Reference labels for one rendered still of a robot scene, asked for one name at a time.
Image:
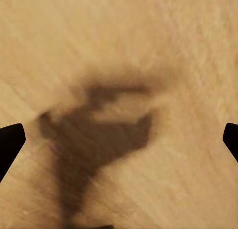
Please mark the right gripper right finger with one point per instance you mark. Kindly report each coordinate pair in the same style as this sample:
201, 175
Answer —
230, 138

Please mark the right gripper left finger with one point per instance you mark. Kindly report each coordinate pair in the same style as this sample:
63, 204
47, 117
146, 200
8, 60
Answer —
12, 139

